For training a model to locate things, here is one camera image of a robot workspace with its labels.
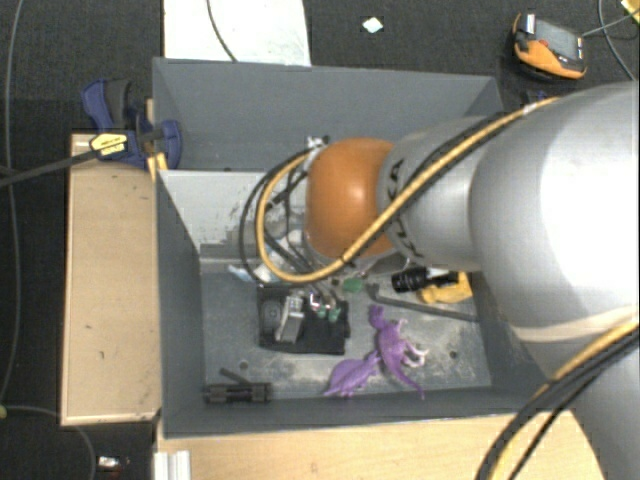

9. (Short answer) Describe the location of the black box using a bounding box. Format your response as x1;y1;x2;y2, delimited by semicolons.
256;284;352;356

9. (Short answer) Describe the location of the purple toy dinosaur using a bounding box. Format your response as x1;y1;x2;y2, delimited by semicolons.
367;304;431;400

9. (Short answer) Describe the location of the purple toy animal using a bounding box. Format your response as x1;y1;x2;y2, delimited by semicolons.
323;350;384;399

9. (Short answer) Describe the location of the black small tool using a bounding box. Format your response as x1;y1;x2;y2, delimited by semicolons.
201;367;274;405

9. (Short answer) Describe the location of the yellow toy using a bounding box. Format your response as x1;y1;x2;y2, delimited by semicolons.
416;271;474;306

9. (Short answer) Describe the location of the pale wood flat board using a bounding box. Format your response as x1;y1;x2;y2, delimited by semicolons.
59;132;164;427

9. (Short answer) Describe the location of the grey metal bin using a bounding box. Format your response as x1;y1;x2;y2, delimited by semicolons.
151;56;551;438

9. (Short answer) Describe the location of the black cylinder on white bracket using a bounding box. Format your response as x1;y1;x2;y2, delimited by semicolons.
391;266;460;293

